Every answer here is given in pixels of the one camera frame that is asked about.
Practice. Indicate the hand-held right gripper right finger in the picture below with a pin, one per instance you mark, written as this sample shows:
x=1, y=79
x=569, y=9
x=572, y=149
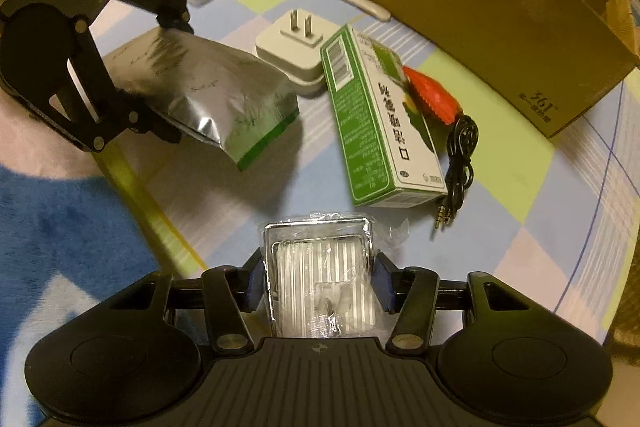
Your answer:
x=382, y=283

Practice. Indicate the silver foil pouch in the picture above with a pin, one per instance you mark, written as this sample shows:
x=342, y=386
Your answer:
x=210, y=92

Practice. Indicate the green white medicine box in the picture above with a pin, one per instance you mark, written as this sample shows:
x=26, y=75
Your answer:
x=380, y=127

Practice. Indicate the blue pink fleece garment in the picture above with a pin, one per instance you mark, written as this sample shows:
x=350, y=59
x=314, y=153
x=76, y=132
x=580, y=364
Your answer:
x=60, y=227

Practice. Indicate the red candy packet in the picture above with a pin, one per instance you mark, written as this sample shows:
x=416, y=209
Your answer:
x=432, y=97

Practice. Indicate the plastic metal hook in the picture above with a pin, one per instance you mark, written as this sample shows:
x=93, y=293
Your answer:
x=320, y=267

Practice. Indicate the white small boxes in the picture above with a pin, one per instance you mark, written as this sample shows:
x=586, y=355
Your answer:
x=290, y=57

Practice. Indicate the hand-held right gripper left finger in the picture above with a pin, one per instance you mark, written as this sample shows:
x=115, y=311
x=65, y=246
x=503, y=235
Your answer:
x=255, y=282

